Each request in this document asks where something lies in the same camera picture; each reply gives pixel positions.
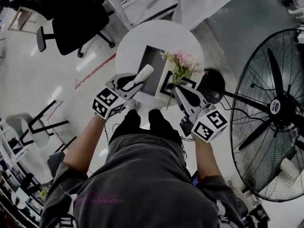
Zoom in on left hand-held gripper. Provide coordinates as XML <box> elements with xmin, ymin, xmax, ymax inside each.
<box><xmin>92</xmin><ymin>72</ymin><xmax>146</xmax><ymax>121</ymax></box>

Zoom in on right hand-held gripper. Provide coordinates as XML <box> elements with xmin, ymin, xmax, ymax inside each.
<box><xmin>174</xmin><ymin>85</ymin><xmax>228</xmax><ymax>143</ymax></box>

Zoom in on small white bottle item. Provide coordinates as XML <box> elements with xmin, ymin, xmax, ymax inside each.
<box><xmin>134</xmin><ymin>64</ymin><xmax>154</xmax><ymax>85</ymax></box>

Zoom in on white box with grey inside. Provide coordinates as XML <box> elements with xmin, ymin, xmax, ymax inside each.
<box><xmin>137</xmin><ymin>45</ymin><xmax>198</xmax><ymax>100</ymax></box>

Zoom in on pink artificial flower bunch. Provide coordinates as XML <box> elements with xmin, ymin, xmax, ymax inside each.
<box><xmin>158</xmin><ymin>50</ymin><xmax>209</xmax><ymax>111</ymax></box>

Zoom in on person's right forearm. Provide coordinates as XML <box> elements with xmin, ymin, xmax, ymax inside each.
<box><xmin>193</xmin><ymin>133</ymin><xmax>223</xmax><ymax>188</ymax></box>

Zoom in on person's left forearm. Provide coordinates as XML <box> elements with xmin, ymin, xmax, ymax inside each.
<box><xmin>63</xmin><ymin>114</ymin><xmax>107</xmax><ymax>177</ymax></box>

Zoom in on person's black trousers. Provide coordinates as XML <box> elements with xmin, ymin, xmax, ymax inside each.
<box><xmin>108</xmin><ymin>108</ymin><xmax>184</xmax><ymax>147</ymax></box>

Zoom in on round white table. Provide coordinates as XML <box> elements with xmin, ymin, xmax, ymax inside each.
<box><xmin>114</xmin><ymin>19</ymin><xmax>205</xmax><ymax>109</ymax></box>

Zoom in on black office chair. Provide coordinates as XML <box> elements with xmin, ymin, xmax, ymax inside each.
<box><xmin>13</xmin><ymin>0</ymin><xmax>116</xmax><ymax>58</ymax></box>

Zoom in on white cloth sheet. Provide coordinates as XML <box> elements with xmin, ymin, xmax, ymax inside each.
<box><xmin>171</xmin><ymin>0</ymin><xmax>253</xmax><ymax>31</ymax></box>

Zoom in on person's grey sweatshirt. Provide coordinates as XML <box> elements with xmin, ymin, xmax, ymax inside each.
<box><xmin>38</xmin><ymin>133</ymin><xmax>246</xmax><ymax>228</ymax></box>

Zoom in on white chair with black legs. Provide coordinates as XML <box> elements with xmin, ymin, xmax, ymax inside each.
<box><xmin>5</xmin><ymin>100</ymin><xmax>77</xmax><ymax>152</ymax></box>

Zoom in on light wooden open cabinet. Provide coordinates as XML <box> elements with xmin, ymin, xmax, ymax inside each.
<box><xmin>7</xmin><ymin>6</ymin><xmax>41</xmax><ymax>34</ymax></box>

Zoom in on cluttered storage shelf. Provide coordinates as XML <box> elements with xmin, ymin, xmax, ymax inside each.
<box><xmin>0</xmin><ymin>117</ymin><xmax>49</xmax><ymax>225</ymax></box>

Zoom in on large black pedestal fan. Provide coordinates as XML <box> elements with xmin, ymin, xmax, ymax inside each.
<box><xmin>196</xmin><ymin>28</ymin><xmax>304</xmax><ymax>202</ymax></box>

